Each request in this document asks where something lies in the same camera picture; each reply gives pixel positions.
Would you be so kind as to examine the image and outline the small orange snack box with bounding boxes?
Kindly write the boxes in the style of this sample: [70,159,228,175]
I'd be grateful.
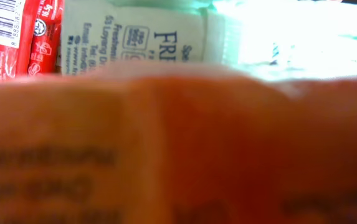
[0,63,357,223]

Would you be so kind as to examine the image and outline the orange spaghetti packet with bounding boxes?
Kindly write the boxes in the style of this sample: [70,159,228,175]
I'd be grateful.
[0,0,64,82]

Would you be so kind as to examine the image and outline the teal wet wipes pack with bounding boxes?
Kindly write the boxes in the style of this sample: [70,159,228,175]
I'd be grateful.
[61,0,357,80]

